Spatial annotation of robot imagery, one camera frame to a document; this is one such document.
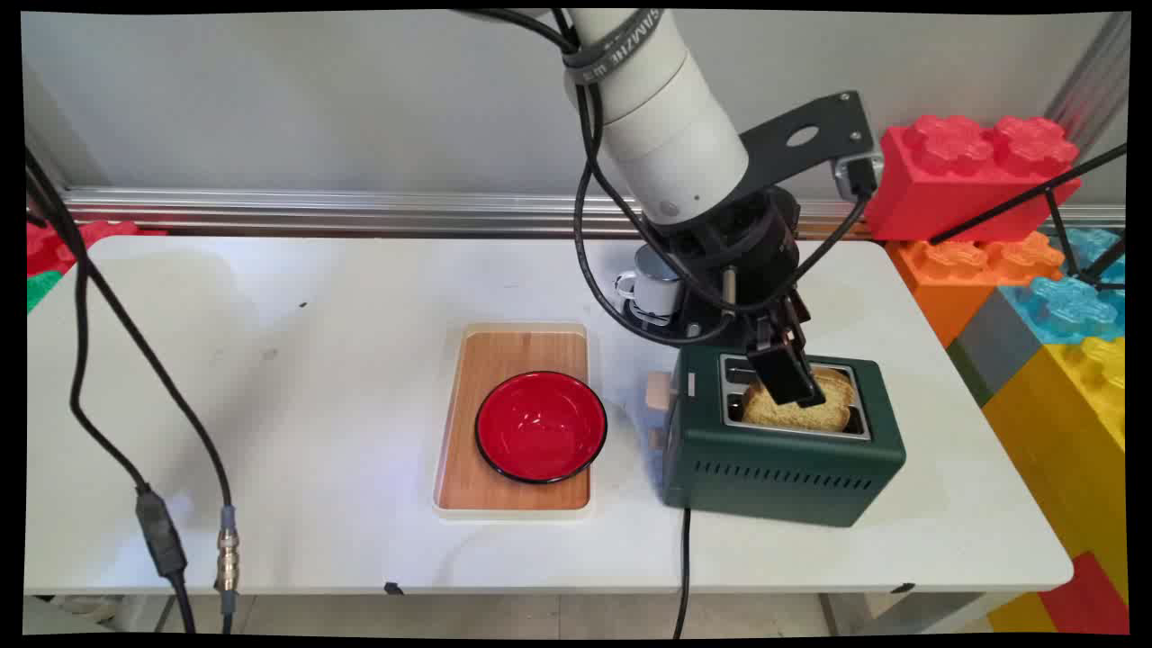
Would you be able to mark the large red toy brick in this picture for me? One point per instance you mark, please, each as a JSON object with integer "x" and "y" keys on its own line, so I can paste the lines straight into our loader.
{"x": 954, "y": 180}

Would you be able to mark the green toy brick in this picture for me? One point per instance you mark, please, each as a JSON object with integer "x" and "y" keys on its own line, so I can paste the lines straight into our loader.
{"x": 40, "y": 290}

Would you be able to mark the aluminium rail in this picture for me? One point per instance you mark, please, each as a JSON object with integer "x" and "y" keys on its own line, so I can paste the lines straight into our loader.
{"x": 360, "y": 211}

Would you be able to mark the white enamel mug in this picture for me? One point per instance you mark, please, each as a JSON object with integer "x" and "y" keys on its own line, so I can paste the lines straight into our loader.
{"x": 655, "y": 288}

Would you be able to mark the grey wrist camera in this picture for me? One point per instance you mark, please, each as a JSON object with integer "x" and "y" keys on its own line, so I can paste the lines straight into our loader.
{"x": 857, "y": 174}

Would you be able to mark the wooden tray with white rim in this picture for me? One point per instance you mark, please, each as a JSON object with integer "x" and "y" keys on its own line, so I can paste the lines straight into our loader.
{"x": 490, "y": 360}

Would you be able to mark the large light blue toy brick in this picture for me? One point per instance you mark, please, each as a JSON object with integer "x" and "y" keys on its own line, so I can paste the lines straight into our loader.
{"x": 1071, "y": 301}

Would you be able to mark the large yellow toy brick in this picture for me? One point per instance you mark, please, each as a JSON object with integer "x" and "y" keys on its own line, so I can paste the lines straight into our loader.
{"x": 1071, "y": 441}

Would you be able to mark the toasted bread slice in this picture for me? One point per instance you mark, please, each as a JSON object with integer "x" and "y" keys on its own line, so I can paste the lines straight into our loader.
{"x": 810, "y": 412}

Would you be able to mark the red bowl with black rim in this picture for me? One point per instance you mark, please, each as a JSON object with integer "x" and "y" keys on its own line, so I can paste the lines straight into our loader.
{"x": 540, "y": 427}

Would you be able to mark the large orange toy brick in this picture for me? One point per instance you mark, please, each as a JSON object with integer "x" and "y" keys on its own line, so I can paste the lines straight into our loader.
{"x": 954, "y": 270}

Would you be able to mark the black tripod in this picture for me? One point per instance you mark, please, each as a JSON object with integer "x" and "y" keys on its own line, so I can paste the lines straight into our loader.
{"x": 1062, "y": 193}

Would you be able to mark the dark green toaster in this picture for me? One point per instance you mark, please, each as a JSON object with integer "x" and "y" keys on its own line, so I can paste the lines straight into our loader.
{"x": 774, "y": 468}

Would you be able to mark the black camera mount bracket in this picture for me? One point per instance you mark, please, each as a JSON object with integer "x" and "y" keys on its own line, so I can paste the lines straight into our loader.
{"x": 810, "y": 135}

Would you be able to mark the metal table leg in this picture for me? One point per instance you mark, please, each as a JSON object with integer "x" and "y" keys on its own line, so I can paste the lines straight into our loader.
{"x": 909, "y": 614}

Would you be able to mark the large grey toy brick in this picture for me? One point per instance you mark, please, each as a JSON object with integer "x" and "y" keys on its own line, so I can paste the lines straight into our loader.
{"x": 994, "y": 346}

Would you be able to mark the red toy brick with studs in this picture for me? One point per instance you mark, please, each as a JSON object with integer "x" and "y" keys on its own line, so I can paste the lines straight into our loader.
{"x": 49, "y": 247}

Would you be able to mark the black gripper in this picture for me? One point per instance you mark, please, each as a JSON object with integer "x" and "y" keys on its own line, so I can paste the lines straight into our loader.
{"x": 733, "y": 252}

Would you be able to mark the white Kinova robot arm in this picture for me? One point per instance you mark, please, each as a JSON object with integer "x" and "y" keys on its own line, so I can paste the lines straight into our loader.
{"x": 666, "y": 117}

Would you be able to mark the aluminium profile post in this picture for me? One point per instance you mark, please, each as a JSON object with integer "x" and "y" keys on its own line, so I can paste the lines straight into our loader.
{"x": 1093, "y": 76}

